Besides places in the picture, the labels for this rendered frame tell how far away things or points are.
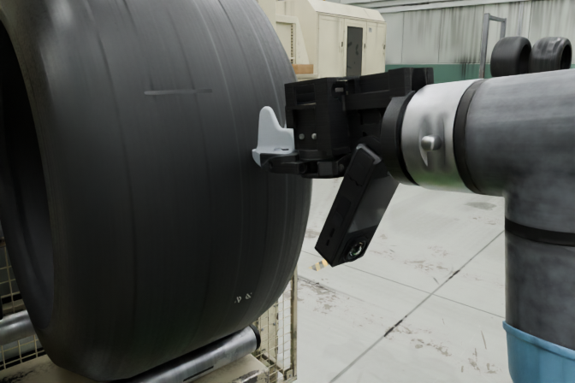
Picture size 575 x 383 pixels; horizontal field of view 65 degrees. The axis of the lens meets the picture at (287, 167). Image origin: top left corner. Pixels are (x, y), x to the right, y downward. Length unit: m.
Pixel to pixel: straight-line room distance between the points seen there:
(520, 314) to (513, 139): 0.10
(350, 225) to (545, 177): 0.16
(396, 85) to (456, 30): 11.80
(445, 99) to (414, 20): 12.30
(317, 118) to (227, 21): 0.22
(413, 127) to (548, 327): 0.14
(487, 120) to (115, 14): 0.35
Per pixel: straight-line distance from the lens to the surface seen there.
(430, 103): 0.31
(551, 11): 11.59
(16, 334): 0.92
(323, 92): 0.36
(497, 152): 0.28
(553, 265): 0.28
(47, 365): 1.00
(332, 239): 0.39
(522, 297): 0.30
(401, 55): 12.70
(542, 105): 0.27
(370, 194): 0.36
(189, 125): 0.46
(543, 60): 5.64
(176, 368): 0.72
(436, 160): 0.30
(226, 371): 0.79
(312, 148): 0.38
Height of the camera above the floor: 1.33
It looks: 12 degrees down
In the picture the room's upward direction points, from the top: straight up
